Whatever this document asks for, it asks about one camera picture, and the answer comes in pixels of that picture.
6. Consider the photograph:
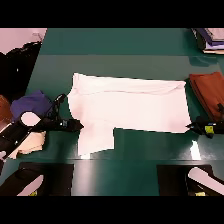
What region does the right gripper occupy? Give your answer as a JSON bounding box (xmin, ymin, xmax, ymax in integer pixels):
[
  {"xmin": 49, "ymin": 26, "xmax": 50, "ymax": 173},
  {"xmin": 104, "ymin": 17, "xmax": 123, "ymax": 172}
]
[{"xmin": 192, "ymin": 115, "xmax": 218, "ymax": 139}]

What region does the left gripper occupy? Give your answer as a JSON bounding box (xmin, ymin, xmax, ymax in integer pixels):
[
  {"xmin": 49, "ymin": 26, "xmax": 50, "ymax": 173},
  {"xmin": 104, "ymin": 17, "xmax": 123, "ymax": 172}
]
[{"xmin": 46, "ymin": 117, "xmax": 80, "ymax": 132}]

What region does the white T-shirt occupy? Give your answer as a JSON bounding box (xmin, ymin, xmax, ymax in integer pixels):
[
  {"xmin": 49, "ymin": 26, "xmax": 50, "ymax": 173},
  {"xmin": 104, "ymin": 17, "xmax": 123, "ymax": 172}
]
[{"xmin": 67, "ymin": 72, "xmax": 193, "ymax": 158}]

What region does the cream garment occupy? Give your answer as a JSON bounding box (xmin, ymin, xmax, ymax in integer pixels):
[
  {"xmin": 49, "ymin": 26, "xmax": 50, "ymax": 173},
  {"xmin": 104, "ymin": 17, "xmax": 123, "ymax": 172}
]
[{"xmin": 7, "ymin": 130, "xmax": 48, "ymax": 160}]

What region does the rust orange garment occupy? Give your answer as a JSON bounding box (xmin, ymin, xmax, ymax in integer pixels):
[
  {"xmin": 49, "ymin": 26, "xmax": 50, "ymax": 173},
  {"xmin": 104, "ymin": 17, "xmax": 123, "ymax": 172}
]
[{"xmin": 188, "ymin": 71, "xmax": 224, "ymax": 124}]

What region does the purple garment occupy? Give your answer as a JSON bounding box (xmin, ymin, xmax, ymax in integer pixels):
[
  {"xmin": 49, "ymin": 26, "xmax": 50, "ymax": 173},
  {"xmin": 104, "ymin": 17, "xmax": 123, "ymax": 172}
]
[{"xmin": 9, "ymin": 89, "xmax": 54, "ymax": 123}]

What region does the brown garment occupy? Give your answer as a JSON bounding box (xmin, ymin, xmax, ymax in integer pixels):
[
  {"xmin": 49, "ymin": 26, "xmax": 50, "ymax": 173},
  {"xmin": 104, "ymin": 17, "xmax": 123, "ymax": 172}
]
[{"xmin": 0, "ymin": 94, "xmax": 14, "ymax": 125}]

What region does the black garment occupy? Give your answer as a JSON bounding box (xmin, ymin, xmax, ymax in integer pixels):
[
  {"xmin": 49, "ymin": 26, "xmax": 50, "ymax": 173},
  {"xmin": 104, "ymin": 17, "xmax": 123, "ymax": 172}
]
[{"xmin": 0, "ymin": 41, "xmax": 43, "ymax": 102}]

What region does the pale grey garment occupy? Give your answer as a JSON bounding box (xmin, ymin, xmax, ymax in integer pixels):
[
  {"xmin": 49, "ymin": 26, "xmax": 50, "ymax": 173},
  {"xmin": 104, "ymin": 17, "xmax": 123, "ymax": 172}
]
[{"xmin": 204, "ymin": 28, "xmax": 224, "ymax": 44}]

